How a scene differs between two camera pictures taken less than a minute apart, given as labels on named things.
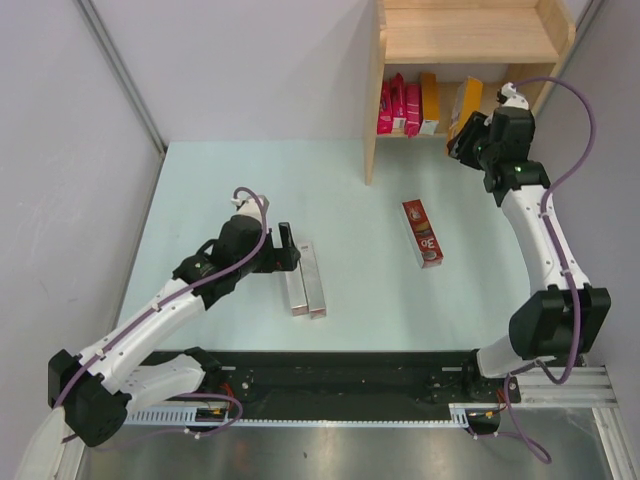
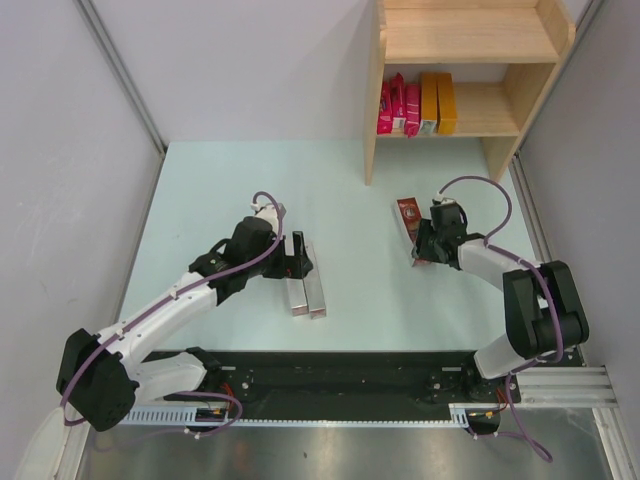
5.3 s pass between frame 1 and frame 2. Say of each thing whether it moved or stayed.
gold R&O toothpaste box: stayed
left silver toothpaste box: stayed
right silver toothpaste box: stayed
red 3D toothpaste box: moved
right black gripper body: moved
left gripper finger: moved
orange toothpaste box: moved
